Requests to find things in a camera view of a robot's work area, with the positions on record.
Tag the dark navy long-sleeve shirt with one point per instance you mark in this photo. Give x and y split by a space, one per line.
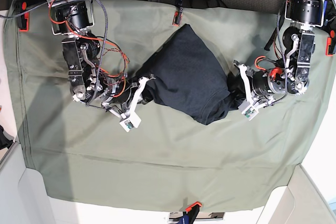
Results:
189 78

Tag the green table cloth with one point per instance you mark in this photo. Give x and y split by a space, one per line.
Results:
170 160

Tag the orange clamp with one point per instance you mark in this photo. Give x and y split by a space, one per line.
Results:
190 213
330 46
178 13
22 20

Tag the right orange clamp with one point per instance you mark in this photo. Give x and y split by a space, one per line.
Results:
330 46

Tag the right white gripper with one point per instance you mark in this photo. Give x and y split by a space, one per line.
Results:
122 98

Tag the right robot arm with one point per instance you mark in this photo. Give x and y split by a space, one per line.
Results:
96 66

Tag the bottom orange clamp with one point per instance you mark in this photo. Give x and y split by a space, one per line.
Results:
190 213

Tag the top middle orange clamp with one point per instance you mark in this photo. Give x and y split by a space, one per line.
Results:
178 13

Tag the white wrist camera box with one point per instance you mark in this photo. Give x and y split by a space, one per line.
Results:
248 110

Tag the top left orange clamp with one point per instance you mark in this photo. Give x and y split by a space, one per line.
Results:
22 20

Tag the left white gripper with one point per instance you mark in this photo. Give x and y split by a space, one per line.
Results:
250 85

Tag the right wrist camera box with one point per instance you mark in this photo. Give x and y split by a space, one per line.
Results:
133 121

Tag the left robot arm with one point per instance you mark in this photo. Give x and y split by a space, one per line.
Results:
269 81

